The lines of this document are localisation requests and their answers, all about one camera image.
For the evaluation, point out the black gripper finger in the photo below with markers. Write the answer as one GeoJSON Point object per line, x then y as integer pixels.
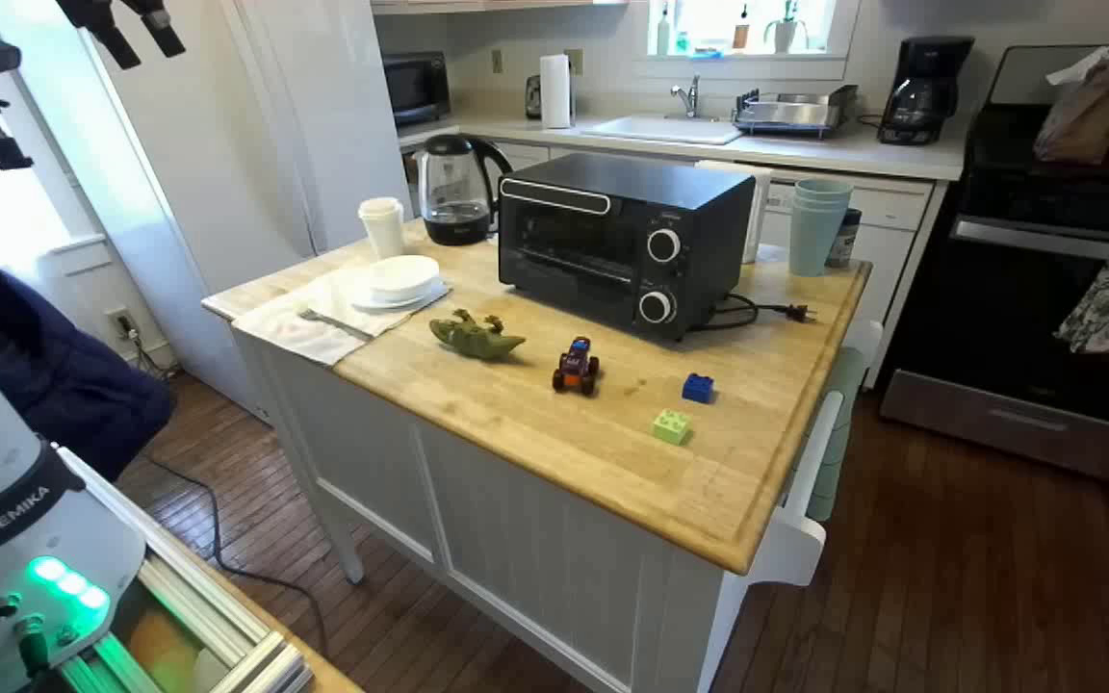
{"type": "Point", "coordinates": [101, 28]}
{"type": "Point", "coordinates": [160, 23]}

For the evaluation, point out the green toy dinosaur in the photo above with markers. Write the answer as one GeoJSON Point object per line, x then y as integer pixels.
{"type": "Point", "coordinates": [477, 340]}

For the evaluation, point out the orange and blue toy truck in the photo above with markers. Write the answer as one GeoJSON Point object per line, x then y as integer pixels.
{"type": "Point", "coordinates": [575, 370]}

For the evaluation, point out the blue toy building block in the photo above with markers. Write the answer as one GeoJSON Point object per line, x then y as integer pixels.
{"type": "Point", "coordinates": [697, 385]}

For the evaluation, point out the green toy building block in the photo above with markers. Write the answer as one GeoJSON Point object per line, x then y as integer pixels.
{"type": "Point", "coordinates": [672, 430]}

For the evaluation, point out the white refrigerator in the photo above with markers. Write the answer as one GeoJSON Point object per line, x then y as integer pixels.
{"type": "Point", "coordinates": [324, 116]}

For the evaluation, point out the white glass door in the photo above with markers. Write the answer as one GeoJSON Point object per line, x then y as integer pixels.
{"type": "Point", "coordinates": [16, 207]}

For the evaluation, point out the black microwave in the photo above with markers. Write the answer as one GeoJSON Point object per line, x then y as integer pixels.
{"type": "Point", "coordinates": [416, 87]}

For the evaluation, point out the white paper cup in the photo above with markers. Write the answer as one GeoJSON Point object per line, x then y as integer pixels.
{"type": "Point", "coordinates": [381, 230]}

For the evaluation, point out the stained white cloth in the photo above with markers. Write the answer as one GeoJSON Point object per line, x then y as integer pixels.
{"type": "Point", "coordinates": [291, 330]}

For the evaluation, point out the white upper cabinet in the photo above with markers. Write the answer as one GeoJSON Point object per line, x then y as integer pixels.
{"type": "Point", "coordinates": [490, 4]}

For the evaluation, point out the glass electric kettle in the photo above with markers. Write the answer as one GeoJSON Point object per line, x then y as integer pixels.
{"type": "Point", "coordinates": [455, 193]}

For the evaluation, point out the metal fork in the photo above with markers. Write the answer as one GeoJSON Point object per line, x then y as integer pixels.
{"type": "Point", "coordinates": [337, 326]}

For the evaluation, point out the dark blue fabric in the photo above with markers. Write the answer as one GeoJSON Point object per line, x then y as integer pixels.
{"type": "Point", "coordinates": [54, 370]}

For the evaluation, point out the white bowl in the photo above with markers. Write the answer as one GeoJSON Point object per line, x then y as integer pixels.
{"type": "Point", "coordinates": [401, 274]}

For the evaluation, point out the white plate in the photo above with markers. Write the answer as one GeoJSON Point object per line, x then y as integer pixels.
{"type": "Point", "coordinates": [401, 311]}

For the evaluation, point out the dark soap dispenser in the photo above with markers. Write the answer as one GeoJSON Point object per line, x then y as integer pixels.
{"type": "Point", "coordinates": [534, 98]}

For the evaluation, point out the white paper towel roll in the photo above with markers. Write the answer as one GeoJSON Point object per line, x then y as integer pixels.
{"type": "Point", "coordinates": [556, 90]}

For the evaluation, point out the black toaster oven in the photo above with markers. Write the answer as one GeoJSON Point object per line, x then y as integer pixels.
{"type": "Point", "coordinates": [604, 245]}

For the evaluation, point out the white soap bottle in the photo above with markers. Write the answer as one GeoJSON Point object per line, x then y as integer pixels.
{"type": "Point", "coordinates": [663, 34]}

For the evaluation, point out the white kitchen sink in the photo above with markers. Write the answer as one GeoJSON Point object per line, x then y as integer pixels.
{"type": "Point", "coordinates": [659, 130]}

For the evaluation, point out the metal sink faucet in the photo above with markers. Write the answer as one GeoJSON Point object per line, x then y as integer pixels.
{"type": "Point", "coordinates": [686, 98]}

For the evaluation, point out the reddish dish soap bottle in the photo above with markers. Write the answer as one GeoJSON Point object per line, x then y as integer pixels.
{"type": "Point", "coordinates": [742, 34]}

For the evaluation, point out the small potted plant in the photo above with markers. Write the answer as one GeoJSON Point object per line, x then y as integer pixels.
{"type": "Point", "coordinates": [783, 34]}

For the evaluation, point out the grey dish rack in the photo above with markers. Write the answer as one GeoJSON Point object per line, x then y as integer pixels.
{"type": "Point", "coordinates": [792, 113]}

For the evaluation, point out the white wooden-top kitchen island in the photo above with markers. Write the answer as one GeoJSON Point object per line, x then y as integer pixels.
{"type": "Point", "coordinates": [556, 542]}

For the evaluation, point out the kitchen window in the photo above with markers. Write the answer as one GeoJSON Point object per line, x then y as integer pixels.
{"type": "Point", "coordinates": [826, 23]}

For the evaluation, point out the stacked teal plastic cups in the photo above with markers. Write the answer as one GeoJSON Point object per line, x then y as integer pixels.
{"type": "Point", "coordinates": [817, 230]}

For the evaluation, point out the dark can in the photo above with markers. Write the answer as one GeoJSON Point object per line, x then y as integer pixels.
{"type": "Point", "coordinates": [847, 239]}

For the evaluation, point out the black coffee maker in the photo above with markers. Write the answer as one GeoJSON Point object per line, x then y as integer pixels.
{"type": "Point", "coordinates": [926, 90]}

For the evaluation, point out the pale green hanging towel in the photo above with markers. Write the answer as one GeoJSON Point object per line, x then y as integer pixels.
{"type": "Point", "coordinates": [838, 437]}

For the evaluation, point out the black and steel stove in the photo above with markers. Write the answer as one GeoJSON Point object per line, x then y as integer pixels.
{"type": "Point", "coordinates": [1028, 333]}

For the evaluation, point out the brown paper bag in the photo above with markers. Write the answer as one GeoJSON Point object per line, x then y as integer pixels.
{"type": "Point", "coordinates": [1083, 116]}

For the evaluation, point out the wall power outlet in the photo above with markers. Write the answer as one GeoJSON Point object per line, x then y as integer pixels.
{"type": "Point", "coordinates": [496, 59]}
{"type": "Point", "coordinates": [575, 64]}

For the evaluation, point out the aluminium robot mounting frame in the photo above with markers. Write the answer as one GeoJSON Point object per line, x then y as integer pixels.
{"type": "Point", "coordinates": [195, 616]}

